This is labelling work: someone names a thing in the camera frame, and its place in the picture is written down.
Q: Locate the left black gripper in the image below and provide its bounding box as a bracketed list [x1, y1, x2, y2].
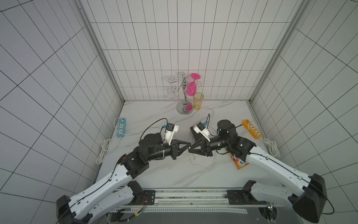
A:
[147, 139, 191, 161]

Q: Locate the white USB charging cable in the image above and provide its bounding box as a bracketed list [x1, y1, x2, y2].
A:
[123, 106, 216, 171]

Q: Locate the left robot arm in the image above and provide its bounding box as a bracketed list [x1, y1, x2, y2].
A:
[56, 133, 191, 224]

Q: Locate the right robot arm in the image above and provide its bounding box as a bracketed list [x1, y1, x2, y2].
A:
[172, 119, 329, 224]

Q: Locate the orange snack packet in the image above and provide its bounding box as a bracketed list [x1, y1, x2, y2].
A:
[228, 153, 249, 169]

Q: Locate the chrome glass rack stand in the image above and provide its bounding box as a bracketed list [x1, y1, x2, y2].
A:
[175, 71, 194, 115]

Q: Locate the yellow plastic cup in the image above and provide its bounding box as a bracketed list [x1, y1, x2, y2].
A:
[193, 92, 204, 110]

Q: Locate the orange power strip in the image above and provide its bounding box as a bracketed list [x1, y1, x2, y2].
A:
[242, 119, 263, 140]

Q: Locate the pink hanging wine glass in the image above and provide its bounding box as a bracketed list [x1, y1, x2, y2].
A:
[186, 73, 202, 96]

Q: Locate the clear hanging wine glass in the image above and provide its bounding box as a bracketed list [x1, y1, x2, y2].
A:
[166, 76, 176, 100]

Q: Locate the teal power strip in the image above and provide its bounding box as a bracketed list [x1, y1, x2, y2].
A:
[116, 118, 126, 138]

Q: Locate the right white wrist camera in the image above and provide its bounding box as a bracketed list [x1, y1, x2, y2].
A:
[190, 122, 211, 142]

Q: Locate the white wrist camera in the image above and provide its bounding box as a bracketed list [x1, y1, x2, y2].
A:
[164, 123, 179, 145]
[190, 122, 211, 142]

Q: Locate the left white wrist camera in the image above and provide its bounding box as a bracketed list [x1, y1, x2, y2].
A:
[164, 123, 179, 145]

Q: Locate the aluminium mounting rail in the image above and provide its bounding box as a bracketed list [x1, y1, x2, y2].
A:
[81, 187, 303, 215]

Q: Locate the orange strip white cord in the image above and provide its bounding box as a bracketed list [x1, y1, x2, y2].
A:
[260, 137, 280, 158]

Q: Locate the white strip power cord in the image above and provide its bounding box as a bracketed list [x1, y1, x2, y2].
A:
[96, 117, 121, 165]

